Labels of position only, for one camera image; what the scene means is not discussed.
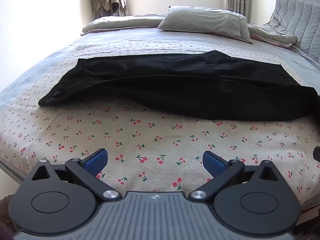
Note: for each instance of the flat grey pillow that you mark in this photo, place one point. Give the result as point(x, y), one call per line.
point(120, 21)

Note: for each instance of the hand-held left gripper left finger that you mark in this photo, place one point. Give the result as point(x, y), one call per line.
point(96, 160)

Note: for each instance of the grey quilted blanket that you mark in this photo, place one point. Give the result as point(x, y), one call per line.
point(300, 17)

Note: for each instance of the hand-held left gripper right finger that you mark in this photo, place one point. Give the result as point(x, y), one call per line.
point(212, 163)

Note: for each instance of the crumpled beige duvet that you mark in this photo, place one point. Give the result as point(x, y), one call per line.
point(272, 35)

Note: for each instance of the brown fuzzy cloth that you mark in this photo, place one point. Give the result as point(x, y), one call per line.
point(6, 212)

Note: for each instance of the black pants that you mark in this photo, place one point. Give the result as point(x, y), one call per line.
point(180, 87)

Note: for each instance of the cherry print bed sheet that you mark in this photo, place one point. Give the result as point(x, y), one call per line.
point(155, 140)

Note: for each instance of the bed with grey sheet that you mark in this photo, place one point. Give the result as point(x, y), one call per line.
point(40, 55)

